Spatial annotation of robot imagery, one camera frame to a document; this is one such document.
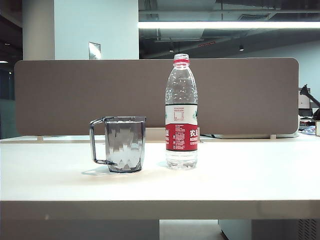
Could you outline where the clear water bottle red label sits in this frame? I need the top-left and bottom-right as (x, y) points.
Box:
(164, 53), (200, 171)

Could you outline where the transparent grey plastic mug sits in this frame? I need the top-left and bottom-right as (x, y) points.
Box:
(89, 115), (147, 173)

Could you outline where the brown fabric desk partition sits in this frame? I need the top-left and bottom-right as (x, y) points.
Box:
(14, 57), (300, 136)

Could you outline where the long white ceiling light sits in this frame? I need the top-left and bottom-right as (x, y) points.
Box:
(138, 21), (320, 30)

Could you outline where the ceiling air vent grille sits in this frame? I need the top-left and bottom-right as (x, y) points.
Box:
(238, 14), (270, 22)

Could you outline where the white computer monitor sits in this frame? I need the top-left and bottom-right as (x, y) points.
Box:
(298, 87), (313, 110)

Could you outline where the framed wall sign plaque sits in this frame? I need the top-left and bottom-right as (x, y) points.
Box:
(88, 41), (102, 61)

